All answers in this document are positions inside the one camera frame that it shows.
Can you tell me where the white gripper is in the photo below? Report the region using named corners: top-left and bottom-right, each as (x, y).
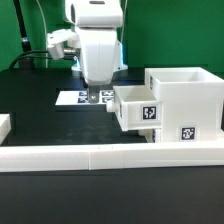
top-left (76, 28), bottom-right (118, 103)

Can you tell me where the white drawer tray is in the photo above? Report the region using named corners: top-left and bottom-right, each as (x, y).
top-left (106, 85), bottom-right (162, 131)
top-left (138, 129), bottom-right (161, 143)

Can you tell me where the white drawer cabinet box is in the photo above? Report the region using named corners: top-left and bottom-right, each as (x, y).
top-left (145, 67), bottom-right (224, 142)

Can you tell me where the white front drawer tray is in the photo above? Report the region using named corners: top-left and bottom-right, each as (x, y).
top-left (138, 129), bottom-right (161, 143)

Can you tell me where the white marker tag sheet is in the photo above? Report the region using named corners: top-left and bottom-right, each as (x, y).
top-left (55, 90), bottom-right (113, 110)

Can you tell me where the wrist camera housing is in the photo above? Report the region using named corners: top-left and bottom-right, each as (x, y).
top-left (47, 29), bottom-right (79, 60)

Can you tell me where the black cable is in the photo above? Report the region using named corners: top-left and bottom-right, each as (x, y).
top-left (9, 49), bottom-right (78, 70)

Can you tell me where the white obstacle fence wall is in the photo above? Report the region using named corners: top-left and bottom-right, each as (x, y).
top-left (0, 114), bottom-right (224, 172)

